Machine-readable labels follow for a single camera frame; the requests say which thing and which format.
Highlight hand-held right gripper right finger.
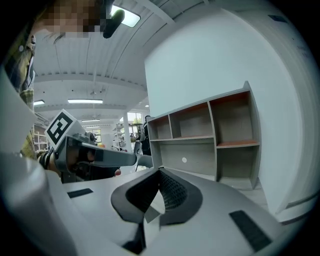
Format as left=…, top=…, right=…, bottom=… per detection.
left=149, top=167, right=284, bottom=256

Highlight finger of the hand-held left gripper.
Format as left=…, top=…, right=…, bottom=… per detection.
left=136, top=154, right=154, bottom=168

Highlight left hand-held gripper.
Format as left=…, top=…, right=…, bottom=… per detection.
left=44, top=108, right=138, bottom=183

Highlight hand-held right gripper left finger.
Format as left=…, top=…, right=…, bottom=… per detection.
left=62, top=167, right=161, bottom=256

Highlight person's left forearm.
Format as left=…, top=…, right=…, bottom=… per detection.
left=37, top=148, right=60, bottom=176

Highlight person's left hand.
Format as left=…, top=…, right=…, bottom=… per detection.
left=66, top=149, right=83, bottom=173

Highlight grey shelf unit orange panels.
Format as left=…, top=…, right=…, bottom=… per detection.
left=146, top=81, right=262, bottom=191

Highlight rectangular ceiling light panel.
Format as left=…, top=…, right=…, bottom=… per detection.
left=111, top=4, right=141, bottom=28

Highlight black head-worn camera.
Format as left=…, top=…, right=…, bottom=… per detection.
left=102, top=0, right=126, bottom=40

